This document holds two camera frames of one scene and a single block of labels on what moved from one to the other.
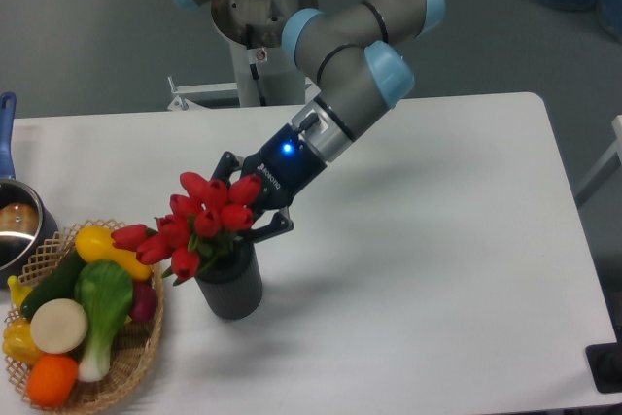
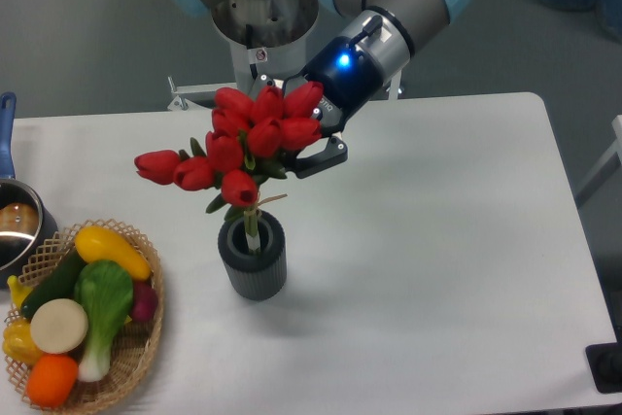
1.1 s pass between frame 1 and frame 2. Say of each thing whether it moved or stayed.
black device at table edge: stayed
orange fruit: stayed
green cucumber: stayed
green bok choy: stayed
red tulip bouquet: moved
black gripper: moved
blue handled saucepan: stayed
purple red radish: stayed
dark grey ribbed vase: moved
